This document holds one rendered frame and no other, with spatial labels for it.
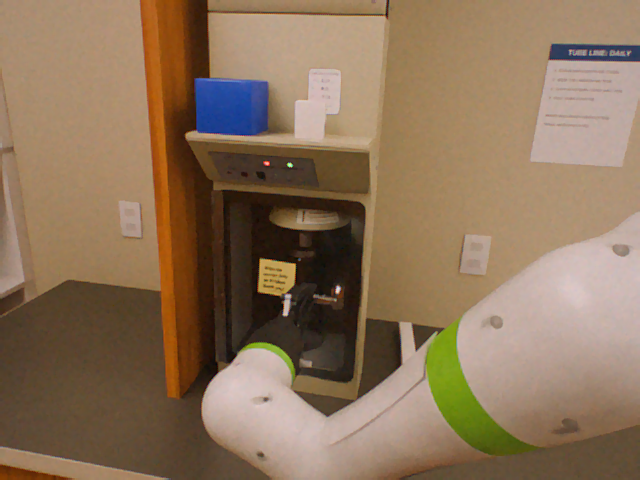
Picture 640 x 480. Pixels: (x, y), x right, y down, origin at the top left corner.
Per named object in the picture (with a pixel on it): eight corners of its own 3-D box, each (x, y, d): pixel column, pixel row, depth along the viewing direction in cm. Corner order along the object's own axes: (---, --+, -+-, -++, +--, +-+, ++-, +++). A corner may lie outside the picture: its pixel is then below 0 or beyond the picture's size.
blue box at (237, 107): (218, 127, 95) (217, 77, 92) (268, 131, 94) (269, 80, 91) (196, 133, 86) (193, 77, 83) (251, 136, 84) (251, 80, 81)
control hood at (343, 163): (211, 177, 100) (210, 126, 96) (373, 191, 94) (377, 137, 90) (186, 189, 89) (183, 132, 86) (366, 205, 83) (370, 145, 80)
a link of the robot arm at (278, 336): (229, 337, 73) (230, 391, 76) (306, 348, 70) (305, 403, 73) (243, 319, 78) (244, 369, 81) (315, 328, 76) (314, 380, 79)
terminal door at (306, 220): (220, 360, 113) (216, 188, 100) (353, 382, 107) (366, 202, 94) (219, 362, 112) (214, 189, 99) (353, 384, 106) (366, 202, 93)
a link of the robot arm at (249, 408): (215, 378, 58) (171, 434, 62) (300, 442, 58) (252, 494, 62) (254, 322, 71) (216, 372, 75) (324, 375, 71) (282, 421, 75)
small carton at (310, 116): (297, 134, 90) (298, 100, 88) (325, 136, 89) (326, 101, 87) (294, 138, 85) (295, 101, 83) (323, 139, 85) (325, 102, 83)
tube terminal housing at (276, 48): (252, 327, 138) (251, 25, 113) (368, 343, 132) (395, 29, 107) (217, 378, 115) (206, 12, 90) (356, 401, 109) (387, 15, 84)
